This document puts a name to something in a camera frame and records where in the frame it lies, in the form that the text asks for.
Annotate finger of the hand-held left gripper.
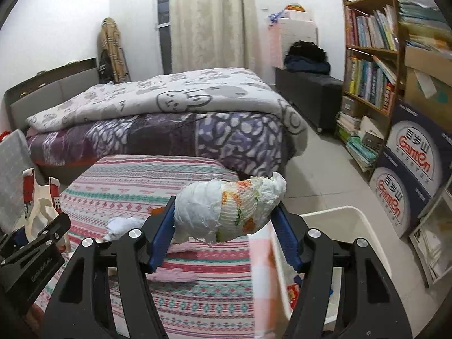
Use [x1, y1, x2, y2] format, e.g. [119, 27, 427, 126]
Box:
[0, 213, 72, 266]

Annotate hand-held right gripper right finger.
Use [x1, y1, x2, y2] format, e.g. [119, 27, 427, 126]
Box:
[270, 205, 414, 339]

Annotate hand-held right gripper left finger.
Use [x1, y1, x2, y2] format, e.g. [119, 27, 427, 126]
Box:
[42, 195, 177, 339]

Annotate white plastic bin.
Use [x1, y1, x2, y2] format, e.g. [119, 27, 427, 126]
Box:
[272, 205, 392, 329]

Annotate white tissue wad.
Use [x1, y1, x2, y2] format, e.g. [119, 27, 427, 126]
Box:
[173, 172, 287, 244]

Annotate white red print tote bag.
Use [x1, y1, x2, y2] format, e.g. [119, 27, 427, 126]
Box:
[21, 168, 71, 253]

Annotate pink checked cloth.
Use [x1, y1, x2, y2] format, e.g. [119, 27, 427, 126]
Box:
[249, 226, 283, 339]

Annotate crumpled white tissue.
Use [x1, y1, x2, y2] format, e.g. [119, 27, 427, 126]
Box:
[102, 217, 144, 242]

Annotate red packet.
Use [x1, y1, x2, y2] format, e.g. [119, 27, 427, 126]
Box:
[287, 282, 301, 308]

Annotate striped patterned bed sheet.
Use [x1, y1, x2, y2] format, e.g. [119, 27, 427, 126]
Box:
[33, 154, 294, 339]

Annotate grey dotted cushion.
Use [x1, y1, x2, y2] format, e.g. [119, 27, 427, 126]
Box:
[0, 129, 36, 232]

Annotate blue white cardboard box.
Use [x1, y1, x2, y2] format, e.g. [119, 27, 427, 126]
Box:
[369, 146, 433, 239]
[385, 99, 452, 198]

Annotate stack of books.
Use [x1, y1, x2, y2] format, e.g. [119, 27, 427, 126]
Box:
[334, 111, 384, 173]

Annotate leaning white frames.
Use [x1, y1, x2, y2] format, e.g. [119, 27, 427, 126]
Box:
[410, 184, 452, 286]

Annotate grey bed headboard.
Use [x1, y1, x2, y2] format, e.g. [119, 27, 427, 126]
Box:
[3, 57, 99, 129]

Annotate dark storage bench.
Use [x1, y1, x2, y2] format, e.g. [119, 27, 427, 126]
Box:
[275, 67, 345, 133]

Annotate row of colourful books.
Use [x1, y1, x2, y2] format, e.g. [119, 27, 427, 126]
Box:
[344, 55, 398, 115]
[345, 5, 399, 52]

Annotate hanging plaid clothes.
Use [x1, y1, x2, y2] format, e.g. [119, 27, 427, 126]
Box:
[97, 18, 131, 84]

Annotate black backpack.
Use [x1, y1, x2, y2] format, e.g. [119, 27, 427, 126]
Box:
[288, 40, 327, 63]

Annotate white drawer cabinet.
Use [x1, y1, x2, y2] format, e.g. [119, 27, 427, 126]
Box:
[270, 18, 318, 69]

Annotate brown cardboard box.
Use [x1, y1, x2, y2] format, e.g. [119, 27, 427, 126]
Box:
[403, 44, 452, 121]

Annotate window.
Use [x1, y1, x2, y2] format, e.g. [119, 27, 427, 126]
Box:
[148, 0, 173, 75]

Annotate wooden bookshelf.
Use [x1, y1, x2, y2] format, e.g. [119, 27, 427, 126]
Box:
[337, 0, 407, 173]

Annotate cream curtain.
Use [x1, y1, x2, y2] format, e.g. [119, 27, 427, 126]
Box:
[169, 0, 262, 75]

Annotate pile of thin booklets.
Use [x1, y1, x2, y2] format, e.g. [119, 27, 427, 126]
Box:
[397, 0, 447, 43]

